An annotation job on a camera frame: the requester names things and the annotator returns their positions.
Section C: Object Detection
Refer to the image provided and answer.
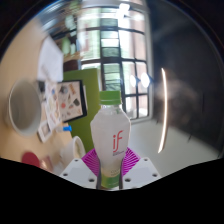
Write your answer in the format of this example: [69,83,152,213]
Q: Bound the white green-capped drink bottle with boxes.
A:
[89,90,132,190]

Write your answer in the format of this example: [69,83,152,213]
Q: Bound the white ceramic bowl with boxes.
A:
[59,135,87,168]

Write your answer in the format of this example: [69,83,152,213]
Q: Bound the flat round red coaster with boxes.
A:
[21,151,42,169]

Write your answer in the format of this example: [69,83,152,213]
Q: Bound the blue-capped white tube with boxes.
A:
[54,124,73,134]

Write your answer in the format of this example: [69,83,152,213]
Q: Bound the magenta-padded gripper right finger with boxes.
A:
[120,146,163,190]

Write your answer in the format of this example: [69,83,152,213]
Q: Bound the colourful sticker sheet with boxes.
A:
[37,81,63,144]

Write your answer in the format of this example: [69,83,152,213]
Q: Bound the green upholstered bench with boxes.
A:
[62,68,105,154]

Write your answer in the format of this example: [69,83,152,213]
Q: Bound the group of wooden chairs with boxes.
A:
[59,11,84,57]

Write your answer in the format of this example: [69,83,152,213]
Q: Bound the white paper sheet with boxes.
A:
[37,35,65,83]

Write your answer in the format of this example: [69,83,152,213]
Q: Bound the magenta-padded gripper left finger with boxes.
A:
[59,148,103,190]

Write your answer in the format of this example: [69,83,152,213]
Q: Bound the curved linear ceiling light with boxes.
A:
[157,67,169,154]

